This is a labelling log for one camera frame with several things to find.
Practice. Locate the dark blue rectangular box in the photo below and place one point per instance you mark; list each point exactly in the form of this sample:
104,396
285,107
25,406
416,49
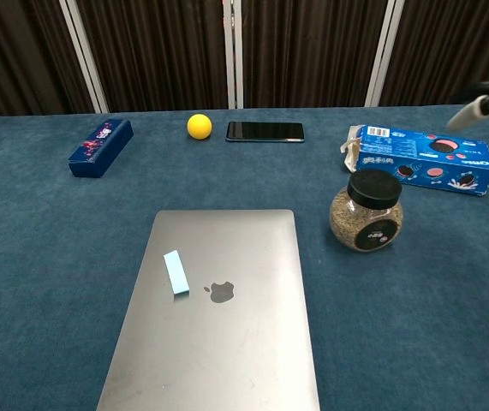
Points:
98,150

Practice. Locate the dark brown curtain panel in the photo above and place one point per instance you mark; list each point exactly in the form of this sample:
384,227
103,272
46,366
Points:
158,51
17,55
308,51
441,43

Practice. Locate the silver laptop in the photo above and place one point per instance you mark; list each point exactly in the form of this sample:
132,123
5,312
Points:
227,342

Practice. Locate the yellow ball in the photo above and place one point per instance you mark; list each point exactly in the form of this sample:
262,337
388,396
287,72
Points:
199,126

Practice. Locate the light blue eraser strip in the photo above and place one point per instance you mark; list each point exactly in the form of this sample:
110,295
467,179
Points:
176,274

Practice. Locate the black smartphone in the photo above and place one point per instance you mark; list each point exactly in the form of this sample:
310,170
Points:
265,131

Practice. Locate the blue Oreo cookie box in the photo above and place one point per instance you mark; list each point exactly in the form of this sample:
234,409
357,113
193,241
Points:
424,158

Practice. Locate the glass jar with black lid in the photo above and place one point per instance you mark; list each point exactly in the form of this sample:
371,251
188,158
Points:
366,218

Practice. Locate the white partition frame post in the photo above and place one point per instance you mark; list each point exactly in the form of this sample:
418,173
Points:
85,60
381,55
233,55

